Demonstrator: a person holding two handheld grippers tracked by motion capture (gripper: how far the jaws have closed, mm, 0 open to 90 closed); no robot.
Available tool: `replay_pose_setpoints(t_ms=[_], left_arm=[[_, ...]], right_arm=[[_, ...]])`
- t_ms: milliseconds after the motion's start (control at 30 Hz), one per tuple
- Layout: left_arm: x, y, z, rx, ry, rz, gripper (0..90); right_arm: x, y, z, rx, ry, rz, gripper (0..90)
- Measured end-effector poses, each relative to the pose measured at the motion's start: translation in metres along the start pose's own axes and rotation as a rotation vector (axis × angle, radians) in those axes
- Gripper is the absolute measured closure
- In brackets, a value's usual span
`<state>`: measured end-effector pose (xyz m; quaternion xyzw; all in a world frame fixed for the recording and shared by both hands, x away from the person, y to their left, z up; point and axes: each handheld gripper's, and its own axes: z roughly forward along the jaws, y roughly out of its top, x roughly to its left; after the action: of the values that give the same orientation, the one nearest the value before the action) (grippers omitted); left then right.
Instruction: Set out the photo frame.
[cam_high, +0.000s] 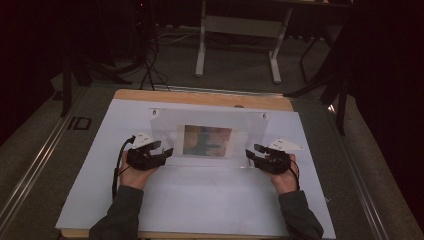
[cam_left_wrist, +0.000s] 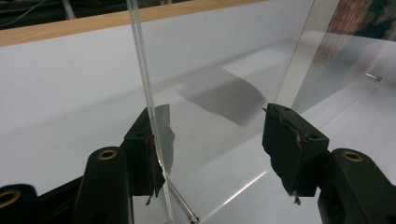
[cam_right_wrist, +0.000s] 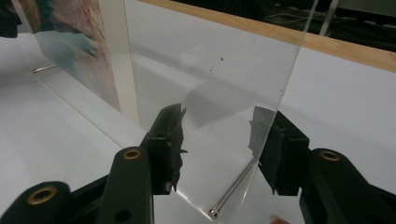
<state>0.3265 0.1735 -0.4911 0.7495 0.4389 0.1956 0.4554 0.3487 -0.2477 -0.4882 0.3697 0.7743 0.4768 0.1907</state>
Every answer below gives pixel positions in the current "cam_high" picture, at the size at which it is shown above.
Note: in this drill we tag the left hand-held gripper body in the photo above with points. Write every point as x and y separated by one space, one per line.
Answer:
143 160

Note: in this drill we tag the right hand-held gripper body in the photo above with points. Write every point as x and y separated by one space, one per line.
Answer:
275 161

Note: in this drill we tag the clear acrylic photo frame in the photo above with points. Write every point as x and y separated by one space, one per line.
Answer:
166 126

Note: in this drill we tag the photo card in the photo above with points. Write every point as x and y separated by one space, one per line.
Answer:
206 140

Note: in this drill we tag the person's left hand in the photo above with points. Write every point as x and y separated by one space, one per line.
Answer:
135 178

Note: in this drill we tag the person's right hand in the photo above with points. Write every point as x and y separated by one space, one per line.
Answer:
285 181

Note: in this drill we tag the pale blue table mat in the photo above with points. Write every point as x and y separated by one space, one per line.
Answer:
206 200

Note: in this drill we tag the black stand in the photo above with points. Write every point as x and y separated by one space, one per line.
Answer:
66 80

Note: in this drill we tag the aluminium floor rail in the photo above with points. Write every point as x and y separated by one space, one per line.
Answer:
36 166
360 173

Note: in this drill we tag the black metal chair frame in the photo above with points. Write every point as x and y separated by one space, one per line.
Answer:
340 100

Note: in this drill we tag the white metal desk frame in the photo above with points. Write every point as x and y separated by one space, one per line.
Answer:
240 26

